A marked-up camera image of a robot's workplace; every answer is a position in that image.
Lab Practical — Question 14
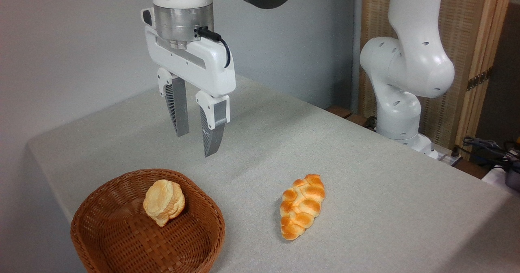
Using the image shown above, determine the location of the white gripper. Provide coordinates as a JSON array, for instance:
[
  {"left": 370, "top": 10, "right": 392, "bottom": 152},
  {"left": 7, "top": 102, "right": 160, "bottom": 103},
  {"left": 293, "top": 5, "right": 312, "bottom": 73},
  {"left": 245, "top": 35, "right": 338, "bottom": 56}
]
[{"left": 141, "top": 7, "right": 236, "bottom": 158}]

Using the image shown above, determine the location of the braided golden bread loaf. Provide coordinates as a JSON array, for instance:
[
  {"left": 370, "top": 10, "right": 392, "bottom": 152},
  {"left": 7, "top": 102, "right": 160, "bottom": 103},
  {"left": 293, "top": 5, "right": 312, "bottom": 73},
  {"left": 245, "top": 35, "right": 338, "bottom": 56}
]
[{"left": 279, "top": 174, "right": 326, "bottom": 241}]

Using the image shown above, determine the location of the round pale bread roll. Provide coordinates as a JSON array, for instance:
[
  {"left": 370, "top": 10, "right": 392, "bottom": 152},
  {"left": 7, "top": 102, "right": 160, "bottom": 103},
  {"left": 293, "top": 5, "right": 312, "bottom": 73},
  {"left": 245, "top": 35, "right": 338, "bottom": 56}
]
[{"left": 143, "top": 179, "right": 186, "bottom": 227}]

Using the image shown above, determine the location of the brown woven wicker basket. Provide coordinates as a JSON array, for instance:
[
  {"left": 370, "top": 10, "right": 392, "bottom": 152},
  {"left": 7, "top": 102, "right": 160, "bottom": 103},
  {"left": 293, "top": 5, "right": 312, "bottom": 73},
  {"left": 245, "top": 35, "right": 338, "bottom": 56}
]
[{"left": 70, "top": 168, "right": 226, "bottom": 273}]

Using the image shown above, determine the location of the brown wooden ledge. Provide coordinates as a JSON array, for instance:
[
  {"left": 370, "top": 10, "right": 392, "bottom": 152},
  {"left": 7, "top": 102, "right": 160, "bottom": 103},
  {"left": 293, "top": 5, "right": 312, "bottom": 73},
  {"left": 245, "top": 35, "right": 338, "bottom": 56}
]
[{"left": 325, "top": 105, "right": 378, "bottom": 130}]

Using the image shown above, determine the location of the grey tablecloth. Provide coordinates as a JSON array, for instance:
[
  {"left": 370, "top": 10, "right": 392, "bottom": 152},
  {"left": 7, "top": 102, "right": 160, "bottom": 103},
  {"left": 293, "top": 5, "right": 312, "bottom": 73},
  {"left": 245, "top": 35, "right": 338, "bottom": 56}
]
[{"left": 26, "top": 73, "right": 520, "bottom": 273}]

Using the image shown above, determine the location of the grey vertical pipe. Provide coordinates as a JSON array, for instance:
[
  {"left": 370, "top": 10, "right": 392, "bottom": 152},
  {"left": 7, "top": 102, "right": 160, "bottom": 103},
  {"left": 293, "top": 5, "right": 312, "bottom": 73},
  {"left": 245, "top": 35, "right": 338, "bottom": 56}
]
[{"left": 351, "top": 0, "right": 363, "bottom": 113}]

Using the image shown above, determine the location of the white power strip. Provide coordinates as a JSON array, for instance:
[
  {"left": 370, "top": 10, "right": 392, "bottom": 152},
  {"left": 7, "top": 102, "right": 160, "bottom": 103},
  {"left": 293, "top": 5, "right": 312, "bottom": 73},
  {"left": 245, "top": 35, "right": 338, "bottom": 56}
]
[{"left": 437, "top": 152, "right": 464, "bottom": 166}]

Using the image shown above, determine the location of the wooden rattan folding screen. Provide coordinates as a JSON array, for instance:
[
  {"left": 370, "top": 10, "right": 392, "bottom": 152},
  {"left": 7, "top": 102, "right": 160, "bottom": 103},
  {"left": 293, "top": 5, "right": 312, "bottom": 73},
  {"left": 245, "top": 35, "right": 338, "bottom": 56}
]
[{"left": 360, "top": 0, "right": 515, "bottom": 160}]

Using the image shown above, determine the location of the dark round device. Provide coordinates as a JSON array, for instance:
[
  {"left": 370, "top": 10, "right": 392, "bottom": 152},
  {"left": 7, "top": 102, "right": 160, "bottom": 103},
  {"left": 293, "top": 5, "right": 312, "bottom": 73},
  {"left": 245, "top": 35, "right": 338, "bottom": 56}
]
[{"left": 505, "top": 161, "right": 520, "bottom": 191}]

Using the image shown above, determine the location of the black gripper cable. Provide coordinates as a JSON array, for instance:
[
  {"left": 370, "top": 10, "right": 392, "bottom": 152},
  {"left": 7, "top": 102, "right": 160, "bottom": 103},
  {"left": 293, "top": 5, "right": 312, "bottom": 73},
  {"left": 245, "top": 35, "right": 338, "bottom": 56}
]
[{"left": 197, "top": 27, "right": 232, "bottom": 69}]

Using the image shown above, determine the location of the black cable bundle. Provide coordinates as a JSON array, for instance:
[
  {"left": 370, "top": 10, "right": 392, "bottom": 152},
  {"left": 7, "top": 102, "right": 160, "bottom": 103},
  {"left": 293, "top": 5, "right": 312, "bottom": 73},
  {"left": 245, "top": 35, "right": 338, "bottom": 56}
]
[{"left": 461, "top": 136, "right": 520, "bottom": 165}]

